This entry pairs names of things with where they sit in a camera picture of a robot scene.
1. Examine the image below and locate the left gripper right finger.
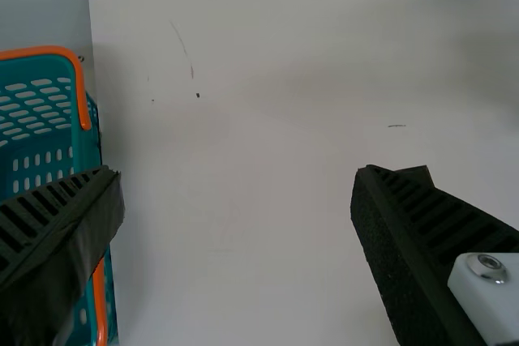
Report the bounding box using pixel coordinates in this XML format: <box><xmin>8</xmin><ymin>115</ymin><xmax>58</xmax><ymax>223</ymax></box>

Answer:
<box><xmin>349</xmin><ymin>164</ymin><xmax>519</xmax><ymax>346</ymax></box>

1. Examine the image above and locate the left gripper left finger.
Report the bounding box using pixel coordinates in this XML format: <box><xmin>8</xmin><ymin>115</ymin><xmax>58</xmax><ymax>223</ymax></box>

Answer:
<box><xmin>0</xmin><ymin>164</ymin><xmax>126</xmax><ymax>346</ymax></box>

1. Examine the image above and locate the teal shopping basket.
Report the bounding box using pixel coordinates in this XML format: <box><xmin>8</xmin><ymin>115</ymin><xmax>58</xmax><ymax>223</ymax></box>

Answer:
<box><xmin>0</xmin><ymin>45</ymin><xmax>119</xmax><ymax>346</ymax></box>

